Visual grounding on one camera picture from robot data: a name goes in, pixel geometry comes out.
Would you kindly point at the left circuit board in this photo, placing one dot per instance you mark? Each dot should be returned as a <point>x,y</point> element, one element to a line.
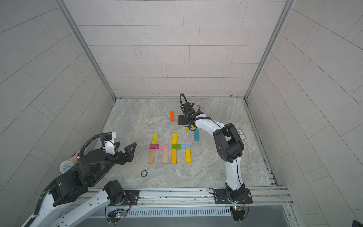
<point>116,215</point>

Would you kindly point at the yellow block short vertical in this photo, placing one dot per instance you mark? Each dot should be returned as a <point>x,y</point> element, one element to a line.
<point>188,155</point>

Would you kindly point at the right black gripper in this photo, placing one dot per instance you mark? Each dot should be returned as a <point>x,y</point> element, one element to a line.
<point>181,119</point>

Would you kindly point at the green block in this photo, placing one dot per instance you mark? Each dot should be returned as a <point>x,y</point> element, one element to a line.
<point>176,146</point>

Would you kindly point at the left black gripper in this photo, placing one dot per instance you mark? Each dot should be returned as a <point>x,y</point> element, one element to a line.
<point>124,159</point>

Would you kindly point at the orange block top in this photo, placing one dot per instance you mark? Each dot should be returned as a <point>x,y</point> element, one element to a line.
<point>172,116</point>

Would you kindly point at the orange block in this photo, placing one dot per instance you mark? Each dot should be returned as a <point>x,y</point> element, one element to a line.
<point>172,116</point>
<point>174,156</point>

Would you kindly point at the magenta block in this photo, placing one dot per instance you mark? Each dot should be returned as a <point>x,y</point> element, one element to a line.
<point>154,146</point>

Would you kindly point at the right circuit board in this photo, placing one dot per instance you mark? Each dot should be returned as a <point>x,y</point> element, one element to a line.
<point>238,213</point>

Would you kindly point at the circuit board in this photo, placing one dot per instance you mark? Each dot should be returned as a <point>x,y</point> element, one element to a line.
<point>116,215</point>
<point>238,213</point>

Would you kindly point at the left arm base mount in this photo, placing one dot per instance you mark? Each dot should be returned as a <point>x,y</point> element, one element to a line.
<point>126,198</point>

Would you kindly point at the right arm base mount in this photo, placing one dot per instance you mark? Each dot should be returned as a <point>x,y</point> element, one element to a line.
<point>228,196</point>

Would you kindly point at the teal block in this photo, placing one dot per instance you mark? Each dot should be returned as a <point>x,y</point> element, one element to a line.
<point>196,135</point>

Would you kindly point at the small printed card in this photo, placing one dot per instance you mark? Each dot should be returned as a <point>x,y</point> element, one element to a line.
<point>241,134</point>

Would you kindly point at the pink block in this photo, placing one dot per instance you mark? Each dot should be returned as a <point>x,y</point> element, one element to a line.
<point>163,147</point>

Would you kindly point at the pink microphone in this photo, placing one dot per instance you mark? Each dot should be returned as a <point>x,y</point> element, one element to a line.
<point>69,164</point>

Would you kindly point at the aluminium rail frame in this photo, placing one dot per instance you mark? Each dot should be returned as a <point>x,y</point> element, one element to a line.
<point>181,197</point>

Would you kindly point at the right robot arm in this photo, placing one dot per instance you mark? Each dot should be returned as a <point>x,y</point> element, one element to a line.
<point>229,145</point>

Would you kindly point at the tan wooden block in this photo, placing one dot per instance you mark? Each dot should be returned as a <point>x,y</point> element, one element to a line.
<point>151,156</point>
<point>165,156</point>

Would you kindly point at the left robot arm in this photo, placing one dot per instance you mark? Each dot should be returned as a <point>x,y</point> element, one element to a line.
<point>94,160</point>

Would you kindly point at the light blue block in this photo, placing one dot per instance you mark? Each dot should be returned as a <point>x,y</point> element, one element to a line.
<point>185,146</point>

